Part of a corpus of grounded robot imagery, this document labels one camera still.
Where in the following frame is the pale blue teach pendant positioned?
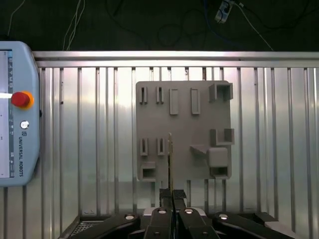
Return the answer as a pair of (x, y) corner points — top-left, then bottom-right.
(0, 41), (42, 187)

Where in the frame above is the grey plastic parts rack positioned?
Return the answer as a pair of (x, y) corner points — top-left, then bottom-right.
(135, 80), (236, 183)

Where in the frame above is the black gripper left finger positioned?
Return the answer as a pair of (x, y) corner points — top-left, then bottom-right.
(71, 188), (174, 239)

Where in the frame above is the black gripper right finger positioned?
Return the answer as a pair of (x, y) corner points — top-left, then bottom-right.
(173, 189), (295, 239)

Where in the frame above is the white power strip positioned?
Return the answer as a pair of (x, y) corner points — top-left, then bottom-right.
(214, 0), (234, 25)

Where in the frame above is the thin white cable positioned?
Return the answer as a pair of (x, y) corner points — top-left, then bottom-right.
(61, 0), (86, 52)

